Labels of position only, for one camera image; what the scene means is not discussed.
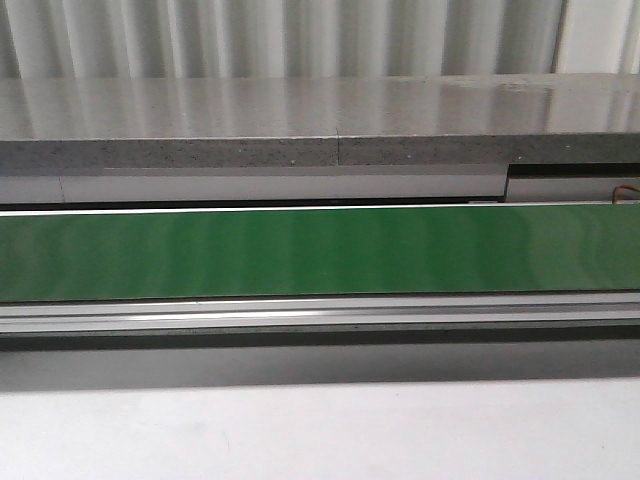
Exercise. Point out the green conveyor belt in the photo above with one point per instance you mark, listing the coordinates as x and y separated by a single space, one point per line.
90 256

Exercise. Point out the grey stone countertop slab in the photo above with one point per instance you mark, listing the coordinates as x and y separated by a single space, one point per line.
155 123

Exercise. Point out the white corrugated curtain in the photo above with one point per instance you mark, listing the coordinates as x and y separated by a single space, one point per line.
317 39

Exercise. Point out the aluminium conveyor frame rail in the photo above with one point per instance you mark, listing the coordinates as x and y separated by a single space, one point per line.
318 311

